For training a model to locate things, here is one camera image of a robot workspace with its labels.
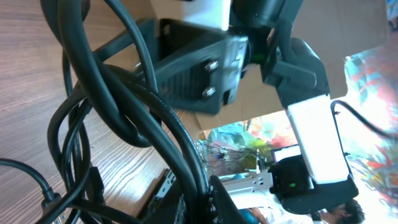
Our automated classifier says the right camera cable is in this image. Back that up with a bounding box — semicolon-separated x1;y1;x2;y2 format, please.
330;99;398;141

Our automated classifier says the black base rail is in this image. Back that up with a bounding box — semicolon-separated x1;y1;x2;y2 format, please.
138;169;176;220

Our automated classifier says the thin black USB cable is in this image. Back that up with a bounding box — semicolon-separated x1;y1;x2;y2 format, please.
0;51;141;224

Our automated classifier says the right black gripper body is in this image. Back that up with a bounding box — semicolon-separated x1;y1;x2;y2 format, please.
154;19;249;114

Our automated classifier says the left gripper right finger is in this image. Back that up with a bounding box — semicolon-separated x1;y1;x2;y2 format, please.
210;175;247;224

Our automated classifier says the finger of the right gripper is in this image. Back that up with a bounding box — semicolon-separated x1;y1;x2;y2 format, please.
94;18;155;62

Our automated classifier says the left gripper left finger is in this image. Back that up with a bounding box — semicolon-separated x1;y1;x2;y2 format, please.
146;180;186;224

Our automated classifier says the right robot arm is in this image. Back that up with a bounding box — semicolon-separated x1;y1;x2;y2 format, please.
95;1;358;215

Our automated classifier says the thick black HDMI cable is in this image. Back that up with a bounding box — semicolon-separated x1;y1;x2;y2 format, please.
40;0;209;224

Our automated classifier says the person in background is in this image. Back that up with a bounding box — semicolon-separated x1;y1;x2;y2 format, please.
244;199;365;224

